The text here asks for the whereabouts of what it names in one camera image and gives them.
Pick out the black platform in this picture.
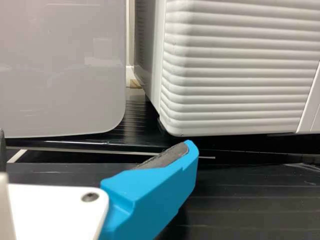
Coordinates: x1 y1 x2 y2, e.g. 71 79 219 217
0 156 320 240
4 93 320 161

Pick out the white incubator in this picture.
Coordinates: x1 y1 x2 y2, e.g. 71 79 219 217
133 0 166 118

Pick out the incubator door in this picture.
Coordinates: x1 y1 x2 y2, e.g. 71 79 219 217
159 0 320 138

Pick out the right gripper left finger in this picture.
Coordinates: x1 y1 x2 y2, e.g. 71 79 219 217
0 128 7 173

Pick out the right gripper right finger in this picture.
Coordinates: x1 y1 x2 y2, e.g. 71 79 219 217
99 139 200 240

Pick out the white box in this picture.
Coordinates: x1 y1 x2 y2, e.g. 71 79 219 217
0 0 127 139

